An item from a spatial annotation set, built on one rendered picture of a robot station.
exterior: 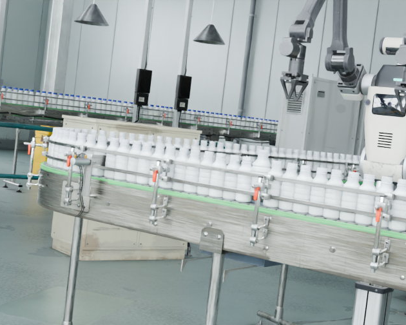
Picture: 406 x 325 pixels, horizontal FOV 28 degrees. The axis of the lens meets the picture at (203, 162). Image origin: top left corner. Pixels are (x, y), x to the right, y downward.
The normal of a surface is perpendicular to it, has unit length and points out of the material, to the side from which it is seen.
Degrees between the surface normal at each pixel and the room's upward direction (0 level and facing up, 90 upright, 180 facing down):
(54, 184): 90
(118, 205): 90
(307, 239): 90
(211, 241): 90
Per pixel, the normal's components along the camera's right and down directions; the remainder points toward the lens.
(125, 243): 0.59, 0.09
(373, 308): -0.57, -0.02
